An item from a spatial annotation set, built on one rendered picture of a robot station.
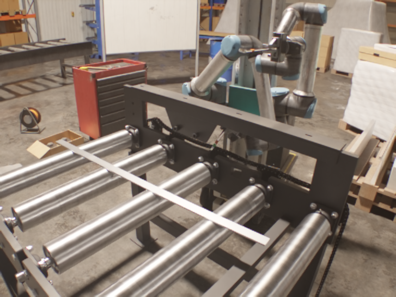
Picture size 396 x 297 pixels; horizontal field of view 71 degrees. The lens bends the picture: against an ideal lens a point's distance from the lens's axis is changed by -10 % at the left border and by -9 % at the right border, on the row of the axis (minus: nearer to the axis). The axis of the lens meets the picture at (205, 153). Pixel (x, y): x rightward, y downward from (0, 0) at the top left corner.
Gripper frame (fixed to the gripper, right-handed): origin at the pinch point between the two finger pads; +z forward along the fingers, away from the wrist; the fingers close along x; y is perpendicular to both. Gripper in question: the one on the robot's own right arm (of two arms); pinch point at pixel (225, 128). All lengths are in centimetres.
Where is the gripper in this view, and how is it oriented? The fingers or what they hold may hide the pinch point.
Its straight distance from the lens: 148.4
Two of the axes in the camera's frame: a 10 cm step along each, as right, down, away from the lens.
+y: 5.1, -7.4, -4.4
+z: -5.2, 1.4, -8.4
